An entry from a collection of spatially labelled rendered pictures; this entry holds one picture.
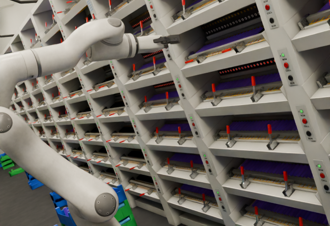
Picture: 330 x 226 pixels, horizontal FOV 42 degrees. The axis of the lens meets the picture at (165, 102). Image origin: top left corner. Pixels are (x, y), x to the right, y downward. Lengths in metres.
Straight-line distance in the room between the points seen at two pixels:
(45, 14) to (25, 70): 2.66
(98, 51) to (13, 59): 0.28
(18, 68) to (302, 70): 0.86
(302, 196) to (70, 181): 0.84
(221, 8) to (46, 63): 0.65
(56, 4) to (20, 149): 2.11
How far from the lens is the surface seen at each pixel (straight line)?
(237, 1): 1.52
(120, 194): 2.22
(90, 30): 1.39
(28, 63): 1.35
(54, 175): 1.34
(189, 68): 1.88
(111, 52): 1.46
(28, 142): 1.31
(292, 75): 1.42
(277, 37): 1.42
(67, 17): 3.13
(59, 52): 1.38
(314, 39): 1.33
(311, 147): 1.49
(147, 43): 1.50
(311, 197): 1.66
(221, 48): 1.73
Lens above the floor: 1.03
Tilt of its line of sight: 6 degrees down
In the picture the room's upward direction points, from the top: 20 degrees counter-clockwise
